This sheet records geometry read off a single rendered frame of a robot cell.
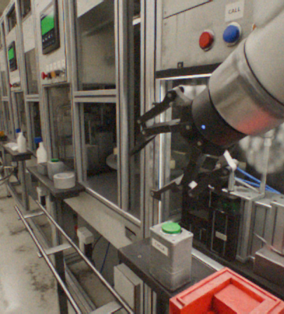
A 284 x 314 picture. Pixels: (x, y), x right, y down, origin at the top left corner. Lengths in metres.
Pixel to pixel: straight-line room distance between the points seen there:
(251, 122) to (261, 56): 0.06
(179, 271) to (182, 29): 0.53
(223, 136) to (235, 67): 0.08
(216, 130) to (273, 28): 0.11
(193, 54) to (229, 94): 0.36
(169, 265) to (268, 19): 0.46
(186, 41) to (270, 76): 0.41
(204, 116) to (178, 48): 0.37
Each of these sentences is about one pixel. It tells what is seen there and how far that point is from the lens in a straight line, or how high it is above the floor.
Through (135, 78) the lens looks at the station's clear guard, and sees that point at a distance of 0.83.
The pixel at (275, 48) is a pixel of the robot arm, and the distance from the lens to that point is 0.24.
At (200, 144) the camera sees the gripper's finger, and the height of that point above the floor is 1.24.
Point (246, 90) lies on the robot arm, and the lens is 0.26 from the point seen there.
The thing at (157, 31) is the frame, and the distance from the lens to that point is 0.74.
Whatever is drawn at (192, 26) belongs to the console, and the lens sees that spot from 0.63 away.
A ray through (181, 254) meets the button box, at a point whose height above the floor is 0.99.
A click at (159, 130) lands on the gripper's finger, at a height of 1.26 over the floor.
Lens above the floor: 1.30
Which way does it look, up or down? 13 degrees down
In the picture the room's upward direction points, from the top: straight up
